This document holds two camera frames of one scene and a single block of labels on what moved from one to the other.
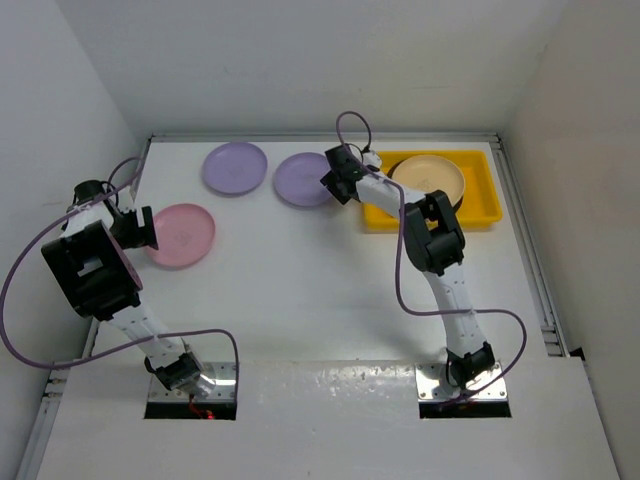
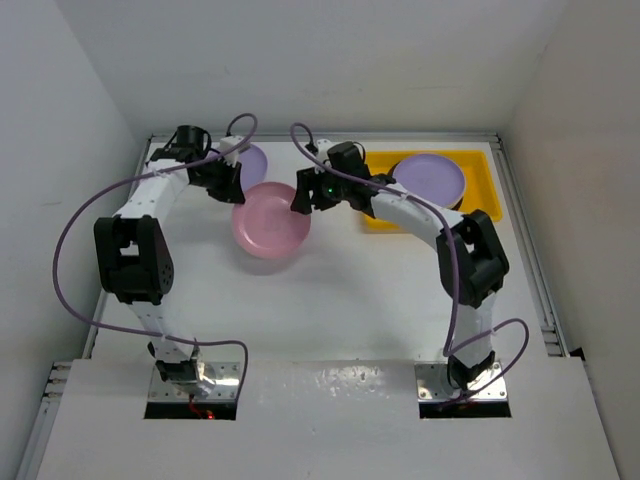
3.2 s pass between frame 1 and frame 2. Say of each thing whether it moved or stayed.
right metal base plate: stayed
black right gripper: moved
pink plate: moved
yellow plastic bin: stayed
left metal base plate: stayed
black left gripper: moved
